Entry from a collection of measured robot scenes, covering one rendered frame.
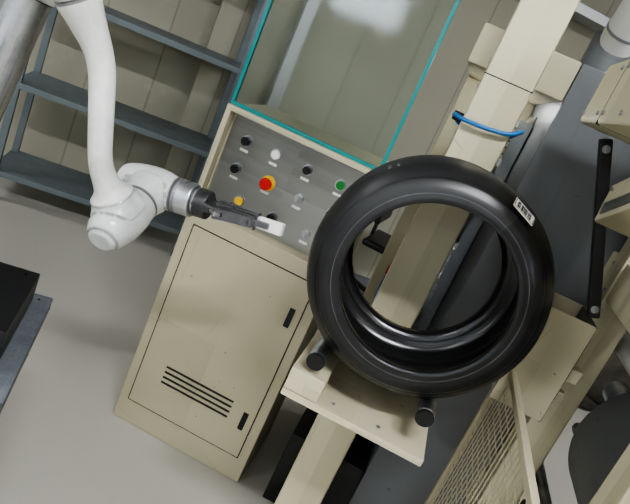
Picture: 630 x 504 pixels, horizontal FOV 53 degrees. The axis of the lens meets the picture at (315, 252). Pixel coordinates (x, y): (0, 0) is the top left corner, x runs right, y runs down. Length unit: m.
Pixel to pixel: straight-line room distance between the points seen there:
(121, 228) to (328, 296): 0.49
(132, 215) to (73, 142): 3.15
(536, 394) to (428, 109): 3.27
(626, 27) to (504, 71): 0.62
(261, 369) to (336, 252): 0.97
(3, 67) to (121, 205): 0.42
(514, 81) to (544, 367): 0.74
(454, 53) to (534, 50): 3.09
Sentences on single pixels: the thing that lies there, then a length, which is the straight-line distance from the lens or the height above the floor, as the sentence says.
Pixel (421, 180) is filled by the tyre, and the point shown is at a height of 1.39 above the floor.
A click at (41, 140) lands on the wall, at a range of 4.69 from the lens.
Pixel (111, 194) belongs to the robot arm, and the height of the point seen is 1.07.
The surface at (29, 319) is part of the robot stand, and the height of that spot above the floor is 0.65.
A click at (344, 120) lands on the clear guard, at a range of 2.07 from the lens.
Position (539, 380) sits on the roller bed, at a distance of 1.81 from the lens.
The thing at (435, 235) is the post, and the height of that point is 1.22.
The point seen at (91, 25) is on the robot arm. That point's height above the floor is 1.40.
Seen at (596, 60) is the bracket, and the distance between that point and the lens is 2.31.
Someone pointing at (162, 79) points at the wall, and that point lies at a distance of 4.51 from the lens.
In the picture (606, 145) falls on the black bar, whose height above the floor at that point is 1.61.
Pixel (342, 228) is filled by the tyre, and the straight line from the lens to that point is 1.40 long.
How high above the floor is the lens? 1.55
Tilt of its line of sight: 17 degrees down
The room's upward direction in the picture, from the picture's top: 24 degrees clockwise
